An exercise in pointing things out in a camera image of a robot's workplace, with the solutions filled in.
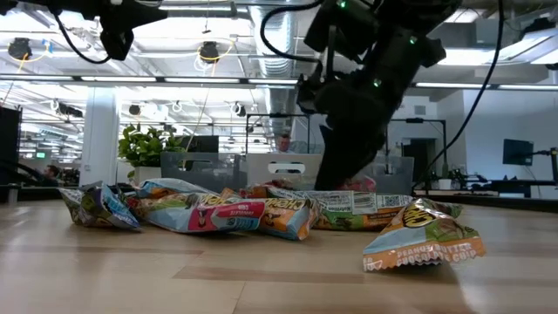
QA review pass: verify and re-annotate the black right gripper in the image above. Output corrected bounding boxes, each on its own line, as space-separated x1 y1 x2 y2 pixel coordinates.
296 60 406 192

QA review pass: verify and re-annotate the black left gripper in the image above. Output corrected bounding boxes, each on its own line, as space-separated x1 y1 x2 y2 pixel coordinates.
99 0 169 62

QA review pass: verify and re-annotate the pink red granola bar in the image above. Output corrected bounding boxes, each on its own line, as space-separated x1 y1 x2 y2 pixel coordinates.
337 175 377 193

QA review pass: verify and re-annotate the granola bar showing nutrition label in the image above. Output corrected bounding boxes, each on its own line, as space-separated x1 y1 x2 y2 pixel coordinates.
266 186 415 232

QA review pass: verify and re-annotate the orange peanut butter granola bar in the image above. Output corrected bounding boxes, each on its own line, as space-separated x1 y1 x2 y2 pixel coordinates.
261 198 322 242

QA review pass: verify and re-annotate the peanut butter chocolate chip bar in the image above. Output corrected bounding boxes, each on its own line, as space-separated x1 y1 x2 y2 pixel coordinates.
362 198 487 273

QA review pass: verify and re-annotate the red chocolate chip granola bar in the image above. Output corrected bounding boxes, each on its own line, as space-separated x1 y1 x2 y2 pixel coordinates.
128 191 267 235

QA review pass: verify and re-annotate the light blue orange granola bar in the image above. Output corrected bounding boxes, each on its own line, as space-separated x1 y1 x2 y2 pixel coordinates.
138 177 217 201

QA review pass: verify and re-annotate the grey translucent plastic bin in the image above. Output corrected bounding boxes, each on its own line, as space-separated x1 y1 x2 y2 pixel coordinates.
160 151 248 193
370 155 414 196

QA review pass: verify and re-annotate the person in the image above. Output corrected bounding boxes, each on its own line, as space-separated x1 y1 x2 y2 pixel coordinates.
273 133 297 154
41 164 62 188

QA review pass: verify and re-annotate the white plastic bin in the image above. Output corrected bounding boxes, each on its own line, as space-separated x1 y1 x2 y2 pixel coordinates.
246 153 323 191

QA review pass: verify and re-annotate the black ceiling device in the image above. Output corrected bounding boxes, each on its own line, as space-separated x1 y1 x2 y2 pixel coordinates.
7 37 34 61
199 41 221 65

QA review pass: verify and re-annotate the long ceiling light strip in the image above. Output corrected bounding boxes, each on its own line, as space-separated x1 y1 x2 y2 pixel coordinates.
0 73 558 92

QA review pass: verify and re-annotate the white building pillar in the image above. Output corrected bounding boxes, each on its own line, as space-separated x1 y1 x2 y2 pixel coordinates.
79 86 121 188

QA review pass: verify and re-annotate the green leafy plant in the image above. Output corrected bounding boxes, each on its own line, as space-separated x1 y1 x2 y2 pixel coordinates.
117 123 187 180

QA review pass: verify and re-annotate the dark computer monitor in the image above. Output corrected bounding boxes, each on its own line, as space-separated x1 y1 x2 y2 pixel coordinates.
178 134 220 154

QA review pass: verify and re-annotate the white plant pot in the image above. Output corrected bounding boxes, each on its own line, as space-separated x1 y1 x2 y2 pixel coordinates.
133 166 162 187

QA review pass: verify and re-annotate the black upright panel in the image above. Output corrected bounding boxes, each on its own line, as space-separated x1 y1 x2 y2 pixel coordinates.
0 106 23 187

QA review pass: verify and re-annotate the black desk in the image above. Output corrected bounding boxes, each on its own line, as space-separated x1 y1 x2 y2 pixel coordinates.
461 176 558 188

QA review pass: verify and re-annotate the black metal frame stand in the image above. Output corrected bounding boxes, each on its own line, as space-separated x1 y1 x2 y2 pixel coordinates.
390 117 447 175

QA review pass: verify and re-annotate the silver ribbed ceiling duct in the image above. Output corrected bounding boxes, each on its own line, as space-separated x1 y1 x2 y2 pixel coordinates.
250 3 302 132

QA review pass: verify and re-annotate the long black hanging cable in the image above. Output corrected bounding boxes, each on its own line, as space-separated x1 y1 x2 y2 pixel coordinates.
412 0 506 191

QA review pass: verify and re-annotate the black looped gripper cable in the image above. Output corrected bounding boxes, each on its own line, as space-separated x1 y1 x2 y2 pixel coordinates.
260 0 326 63

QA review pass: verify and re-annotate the dark wall monitor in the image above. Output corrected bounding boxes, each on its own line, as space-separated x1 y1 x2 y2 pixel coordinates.
502 138 534 167

